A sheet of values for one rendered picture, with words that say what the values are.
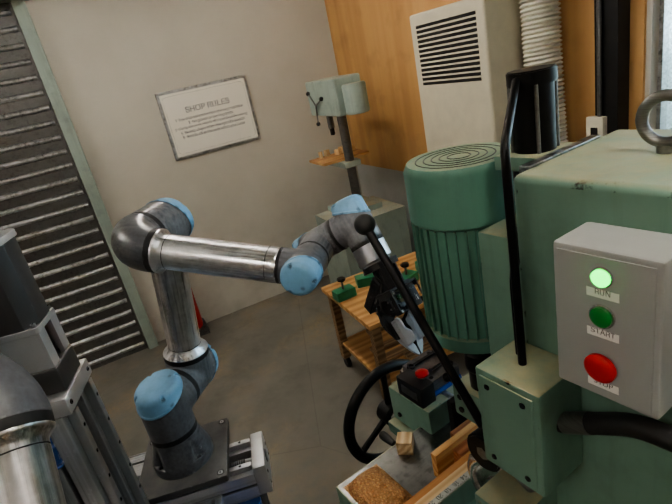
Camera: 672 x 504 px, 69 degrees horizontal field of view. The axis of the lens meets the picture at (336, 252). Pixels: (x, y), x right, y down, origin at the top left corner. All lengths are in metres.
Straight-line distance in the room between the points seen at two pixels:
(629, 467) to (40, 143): 3.41
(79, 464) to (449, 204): 0.77
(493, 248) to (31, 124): 3.21
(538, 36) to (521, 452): 1.83
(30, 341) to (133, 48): 2.89
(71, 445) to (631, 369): 0.86
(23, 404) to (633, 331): 0.64
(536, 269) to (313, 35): 3.52
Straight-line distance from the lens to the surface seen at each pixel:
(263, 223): 3.90
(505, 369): 0.64
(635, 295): 0.49
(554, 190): 0.57
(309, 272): 0.92
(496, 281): 0.73
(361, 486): 1.04
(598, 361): 0.53
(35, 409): 0.69
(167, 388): 1.28
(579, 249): 0.50
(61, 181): 3.61
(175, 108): 3.66
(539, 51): 2.27
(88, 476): 1.06
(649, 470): 0.69
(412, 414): 1.16
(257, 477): 1.40
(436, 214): 0.74
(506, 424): 0.66
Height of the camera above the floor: 1.68
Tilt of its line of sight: 21 degrees down
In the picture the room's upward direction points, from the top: 12 degrees counter-clockwise
